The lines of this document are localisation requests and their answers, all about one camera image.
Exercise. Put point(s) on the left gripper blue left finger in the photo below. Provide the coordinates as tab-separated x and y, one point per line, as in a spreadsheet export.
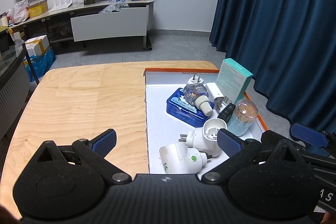
103	143

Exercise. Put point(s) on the clear liquid refill bottle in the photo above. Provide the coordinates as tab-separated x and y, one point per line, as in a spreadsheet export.
197	95

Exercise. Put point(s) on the white rounded charger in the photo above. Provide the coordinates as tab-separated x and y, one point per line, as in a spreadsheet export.
195	79

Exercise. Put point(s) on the right hand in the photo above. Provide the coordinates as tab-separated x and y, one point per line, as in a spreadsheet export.
329	218

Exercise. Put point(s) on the orange white cardboard box lid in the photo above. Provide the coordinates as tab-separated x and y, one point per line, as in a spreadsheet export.
162	128

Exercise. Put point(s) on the pink plastic bag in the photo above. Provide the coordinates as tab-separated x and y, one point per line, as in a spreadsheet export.
19	12

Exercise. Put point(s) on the tv stand cabinet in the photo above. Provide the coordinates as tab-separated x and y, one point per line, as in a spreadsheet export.
82	23

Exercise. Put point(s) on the yellow box on stand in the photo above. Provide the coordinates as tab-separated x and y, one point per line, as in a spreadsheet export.
38	8

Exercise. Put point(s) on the white square charger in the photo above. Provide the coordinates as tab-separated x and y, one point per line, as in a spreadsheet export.
215	95

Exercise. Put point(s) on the black charger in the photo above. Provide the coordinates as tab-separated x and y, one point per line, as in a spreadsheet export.
227	112

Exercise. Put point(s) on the teal white product box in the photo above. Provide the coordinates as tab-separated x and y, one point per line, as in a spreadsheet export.
233	80

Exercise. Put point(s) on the cardboard box on floor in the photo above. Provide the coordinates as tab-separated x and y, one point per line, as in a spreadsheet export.
37	46

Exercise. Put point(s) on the blue curtain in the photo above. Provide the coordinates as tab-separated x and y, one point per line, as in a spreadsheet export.
289	47

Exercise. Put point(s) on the blue plastic bag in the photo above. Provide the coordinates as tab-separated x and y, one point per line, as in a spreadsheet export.
42	64

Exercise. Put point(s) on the white socket plug heater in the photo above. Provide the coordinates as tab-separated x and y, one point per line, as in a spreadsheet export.
204	139

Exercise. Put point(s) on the white router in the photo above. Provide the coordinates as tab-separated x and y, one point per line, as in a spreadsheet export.
61	4

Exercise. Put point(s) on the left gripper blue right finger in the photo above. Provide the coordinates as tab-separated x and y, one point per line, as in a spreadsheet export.
229	143

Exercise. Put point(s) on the white mosquito plug heater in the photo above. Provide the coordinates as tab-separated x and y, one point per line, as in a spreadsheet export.
177	158

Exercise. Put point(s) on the plastic bags in drawer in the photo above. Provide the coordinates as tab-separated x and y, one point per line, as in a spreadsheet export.
114	7

